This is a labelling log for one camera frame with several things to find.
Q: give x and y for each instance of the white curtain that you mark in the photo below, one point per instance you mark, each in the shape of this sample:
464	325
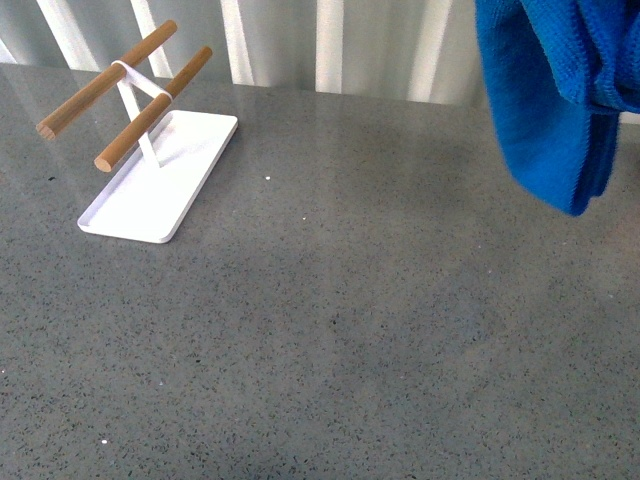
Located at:
410	50

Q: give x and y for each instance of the blue microfiber cloth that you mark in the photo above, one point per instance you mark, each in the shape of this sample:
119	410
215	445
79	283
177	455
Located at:
558	76

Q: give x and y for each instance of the white towel rack stand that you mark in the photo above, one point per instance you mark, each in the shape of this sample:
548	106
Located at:
162	158

